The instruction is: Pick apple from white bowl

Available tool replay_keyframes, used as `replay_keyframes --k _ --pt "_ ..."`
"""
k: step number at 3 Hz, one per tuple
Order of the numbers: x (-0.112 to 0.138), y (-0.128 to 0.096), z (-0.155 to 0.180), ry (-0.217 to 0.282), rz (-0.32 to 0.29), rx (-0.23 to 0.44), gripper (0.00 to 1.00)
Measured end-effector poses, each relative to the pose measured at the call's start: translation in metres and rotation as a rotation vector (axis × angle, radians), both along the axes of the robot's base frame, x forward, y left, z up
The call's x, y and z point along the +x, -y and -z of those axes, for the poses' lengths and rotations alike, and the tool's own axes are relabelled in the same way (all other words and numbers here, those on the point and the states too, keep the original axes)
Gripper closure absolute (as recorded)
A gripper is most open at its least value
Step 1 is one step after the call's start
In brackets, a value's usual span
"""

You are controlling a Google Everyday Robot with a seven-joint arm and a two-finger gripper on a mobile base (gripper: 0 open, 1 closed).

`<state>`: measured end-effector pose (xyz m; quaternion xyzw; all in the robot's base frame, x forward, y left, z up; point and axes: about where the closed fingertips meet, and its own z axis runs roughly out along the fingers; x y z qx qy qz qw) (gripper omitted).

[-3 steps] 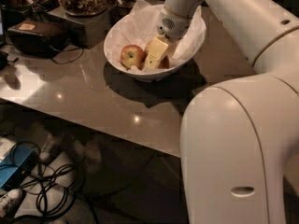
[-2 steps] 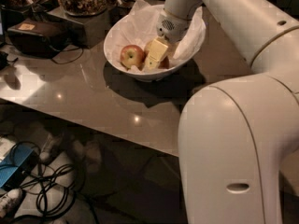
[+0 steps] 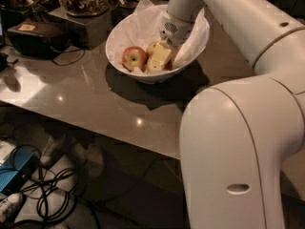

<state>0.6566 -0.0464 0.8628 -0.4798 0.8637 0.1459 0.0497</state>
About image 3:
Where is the white tissue paper liner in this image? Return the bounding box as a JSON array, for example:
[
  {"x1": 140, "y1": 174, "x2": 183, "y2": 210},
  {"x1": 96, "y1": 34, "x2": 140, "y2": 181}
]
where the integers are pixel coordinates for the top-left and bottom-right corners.
[{"x1": 115, "y1": 0, "x2": 207, "y2": 75}]

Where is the dark square jar stand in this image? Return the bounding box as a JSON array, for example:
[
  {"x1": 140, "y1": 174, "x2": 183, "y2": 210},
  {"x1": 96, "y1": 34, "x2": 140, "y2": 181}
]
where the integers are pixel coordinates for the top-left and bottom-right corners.
[{"x1": 48, "y1": 7, "x2": 113, "y2": 50}]

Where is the red apple at front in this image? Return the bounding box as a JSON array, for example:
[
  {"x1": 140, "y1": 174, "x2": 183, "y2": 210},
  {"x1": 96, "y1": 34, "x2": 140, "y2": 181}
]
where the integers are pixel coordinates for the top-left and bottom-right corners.
[{"x1": 164, "y1": 60, "x2": 173, "y2": 71}]

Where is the white ceramic bowl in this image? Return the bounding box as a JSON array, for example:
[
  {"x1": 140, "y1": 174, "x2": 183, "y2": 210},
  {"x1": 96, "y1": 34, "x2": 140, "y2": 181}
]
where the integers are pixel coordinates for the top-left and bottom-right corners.
[{"x1": 105, "y1": 4, "x2": 211, "y2": 84}]

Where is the red apple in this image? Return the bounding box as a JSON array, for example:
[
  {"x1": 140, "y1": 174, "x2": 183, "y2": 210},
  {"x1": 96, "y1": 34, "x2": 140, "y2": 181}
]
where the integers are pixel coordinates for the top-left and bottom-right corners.
[
  {"x1": 164, "y1": 60, "x2": 173, "y2": 71},
  {"x1": 122, "y1": 46, "x2": 148, "y2": 72}
]

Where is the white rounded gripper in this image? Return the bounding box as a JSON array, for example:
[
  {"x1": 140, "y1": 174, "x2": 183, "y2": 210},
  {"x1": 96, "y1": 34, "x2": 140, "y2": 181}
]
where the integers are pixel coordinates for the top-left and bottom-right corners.
[{"x1": 147, "y1": 12, "x2": 193, "y2": 72}]

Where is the black cable coil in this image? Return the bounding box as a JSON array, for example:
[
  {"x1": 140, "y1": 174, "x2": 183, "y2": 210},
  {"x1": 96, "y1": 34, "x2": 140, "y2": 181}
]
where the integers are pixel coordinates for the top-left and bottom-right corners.
[{"x1": 9, "y1": 143, "x2": 103, "y2": 229}]

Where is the blue box on floor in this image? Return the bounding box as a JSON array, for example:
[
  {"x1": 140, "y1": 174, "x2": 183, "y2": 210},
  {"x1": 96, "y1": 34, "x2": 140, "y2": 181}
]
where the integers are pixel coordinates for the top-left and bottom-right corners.
[{"x1": 0, "y1": 148, "x2": 35, "y2": 196}]

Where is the white shoe bottom left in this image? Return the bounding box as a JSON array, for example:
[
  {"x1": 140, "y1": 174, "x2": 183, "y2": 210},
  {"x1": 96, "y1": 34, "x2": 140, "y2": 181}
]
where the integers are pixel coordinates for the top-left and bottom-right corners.
[{"x1": 0, "y1": 193, "x2": 23, "y2": 223}]

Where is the black VR headset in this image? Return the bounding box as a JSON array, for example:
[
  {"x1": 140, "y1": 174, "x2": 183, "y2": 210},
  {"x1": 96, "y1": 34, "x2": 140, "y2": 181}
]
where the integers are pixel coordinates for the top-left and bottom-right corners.
[{"x1": 7, "y1": 19, "x2": 70, "y2": 59}]

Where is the red apple on left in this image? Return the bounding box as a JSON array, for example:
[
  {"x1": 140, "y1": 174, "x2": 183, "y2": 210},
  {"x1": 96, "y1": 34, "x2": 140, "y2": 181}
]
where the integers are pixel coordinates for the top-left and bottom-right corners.
[{"x1": 122, "y1": 46, "x2": 148, "y2": 72}]

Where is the yellow-red apple at back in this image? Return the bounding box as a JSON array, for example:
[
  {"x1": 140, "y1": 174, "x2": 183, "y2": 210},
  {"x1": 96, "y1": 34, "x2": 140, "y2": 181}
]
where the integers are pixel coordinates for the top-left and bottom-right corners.
[{"x1": 146, "y1": 41, "x2": 157, "y2": 56}]

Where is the black headset cable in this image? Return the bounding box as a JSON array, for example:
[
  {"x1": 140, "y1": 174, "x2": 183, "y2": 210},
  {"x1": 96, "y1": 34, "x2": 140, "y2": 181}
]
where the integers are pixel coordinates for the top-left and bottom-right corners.
[{"x1": 51, "y1": 46, "x2": 87, "y2": 67}]

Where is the white shoe near table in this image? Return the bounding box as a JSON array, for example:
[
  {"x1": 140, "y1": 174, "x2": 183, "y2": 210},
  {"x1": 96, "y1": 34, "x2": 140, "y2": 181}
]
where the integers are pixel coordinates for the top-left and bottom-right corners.
[{"x1": 40, "y1": 135, "x2": 66, "y2": 169}]

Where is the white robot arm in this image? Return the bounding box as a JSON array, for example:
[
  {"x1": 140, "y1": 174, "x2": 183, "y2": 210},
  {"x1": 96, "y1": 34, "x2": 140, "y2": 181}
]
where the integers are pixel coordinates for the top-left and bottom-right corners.
[{"x1": 160, "y1": 0, "x2": 304, "y2": 229}]

